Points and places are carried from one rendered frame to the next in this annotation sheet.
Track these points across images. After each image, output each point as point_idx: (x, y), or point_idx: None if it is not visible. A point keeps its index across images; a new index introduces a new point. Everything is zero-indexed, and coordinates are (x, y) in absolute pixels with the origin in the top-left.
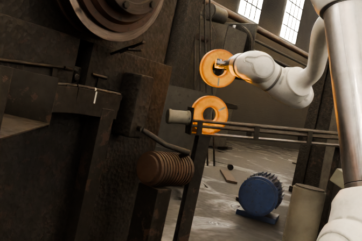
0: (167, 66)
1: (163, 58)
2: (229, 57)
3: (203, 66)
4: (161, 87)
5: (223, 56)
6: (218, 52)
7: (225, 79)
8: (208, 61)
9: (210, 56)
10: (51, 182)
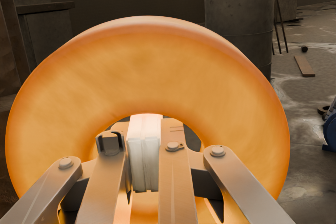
0: (2, 117)
1: (9, 73)
2: (201, 72)
3: (22, 190)
4: (11, 192)
5: (142, 80)
6: (91, 68)
7: (212, 222)
8: (42, 148)
9: (41, 111)
10: None
